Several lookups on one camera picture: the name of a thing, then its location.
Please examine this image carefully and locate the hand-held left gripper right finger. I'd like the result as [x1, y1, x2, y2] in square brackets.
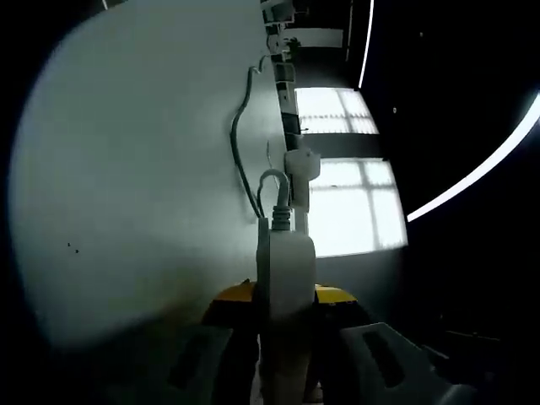
[310, 283, 466, 405]

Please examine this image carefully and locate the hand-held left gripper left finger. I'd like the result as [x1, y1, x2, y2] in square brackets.
[138, 278, 261, 405]

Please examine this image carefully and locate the white power strip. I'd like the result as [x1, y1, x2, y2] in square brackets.
[257, 233, 318, 405]

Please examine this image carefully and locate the white power strip cable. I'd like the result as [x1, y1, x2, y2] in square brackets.
[229, 53, 294, 235]

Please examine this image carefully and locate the long ceiling light strip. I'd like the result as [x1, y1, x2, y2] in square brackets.
[406, 89, 540, 224]
[358, 0, 376, 90]

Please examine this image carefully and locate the bright window with blind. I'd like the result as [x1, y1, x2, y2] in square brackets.
[306, 159, 409, 259]
[294, 87, 380, 136]

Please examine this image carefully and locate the white table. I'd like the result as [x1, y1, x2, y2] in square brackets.
[8, 0, 297, 354]

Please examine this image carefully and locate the white printer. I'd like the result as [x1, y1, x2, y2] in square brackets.
[283, 146, 322, 209]

